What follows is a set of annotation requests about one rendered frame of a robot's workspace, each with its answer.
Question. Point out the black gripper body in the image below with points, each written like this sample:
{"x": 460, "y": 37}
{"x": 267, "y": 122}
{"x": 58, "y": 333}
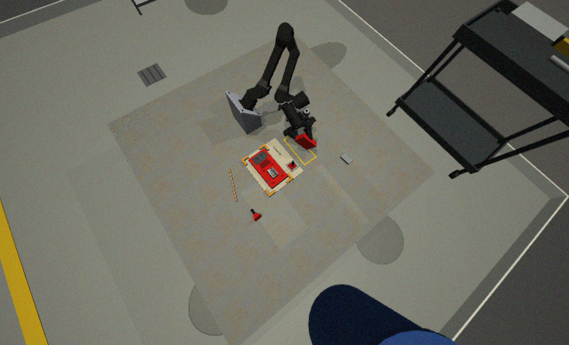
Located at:
{"x": 296, "y": 123}

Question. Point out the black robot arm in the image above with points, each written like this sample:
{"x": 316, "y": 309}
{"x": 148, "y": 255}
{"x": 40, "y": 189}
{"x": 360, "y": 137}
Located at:
{"x": 284, "y": 38}

